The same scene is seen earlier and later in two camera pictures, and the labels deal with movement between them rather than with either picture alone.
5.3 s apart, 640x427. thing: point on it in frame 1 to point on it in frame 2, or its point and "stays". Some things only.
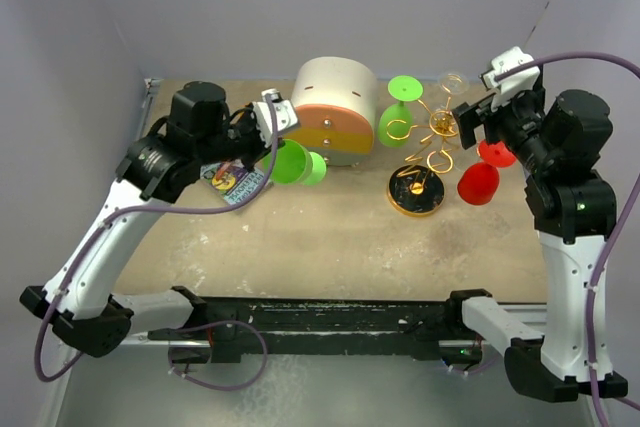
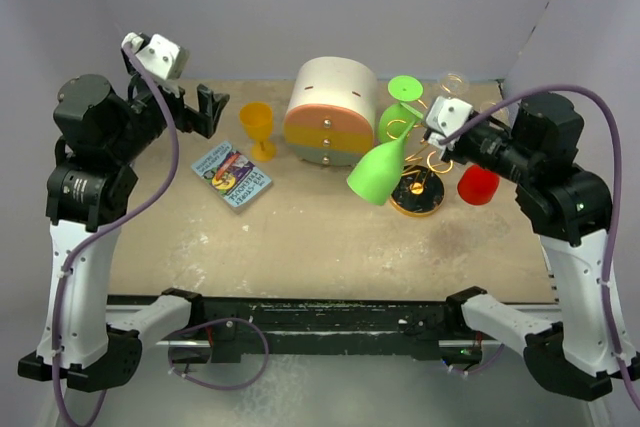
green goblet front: (395, 120) stays
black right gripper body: (519, 123) to (478, 147)
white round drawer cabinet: (335, 104) stays
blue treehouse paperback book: (233, 180) stays
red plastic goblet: (479, 182) stays
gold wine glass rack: (417, 189) stays
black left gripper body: (245, 143) to (147, 102)
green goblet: (294, 163) to (377, 176)
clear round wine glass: (454, 83) stays
